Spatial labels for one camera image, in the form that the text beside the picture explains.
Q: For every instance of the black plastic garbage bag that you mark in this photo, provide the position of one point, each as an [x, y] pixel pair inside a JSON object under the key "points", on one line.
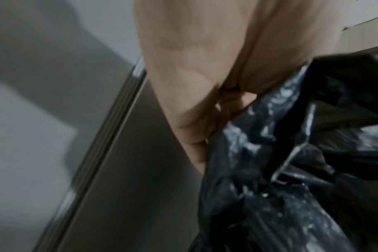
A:
{"points": [[288, 167]]}

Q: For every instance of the grey metal cabinet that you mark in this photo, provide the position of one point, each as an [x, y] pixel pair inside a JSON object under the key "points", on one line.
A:
{"points": [[126, 177]]}

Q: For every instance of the light wooden shelf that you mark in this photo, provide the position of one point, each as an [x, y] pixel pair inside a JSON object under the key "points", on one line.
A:
{"points": [[363, 34]]}

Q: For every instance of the person's left hand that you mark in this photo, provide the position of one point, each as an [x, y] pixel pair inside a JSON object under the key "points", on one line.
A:
{"points": [[201, 61]]}

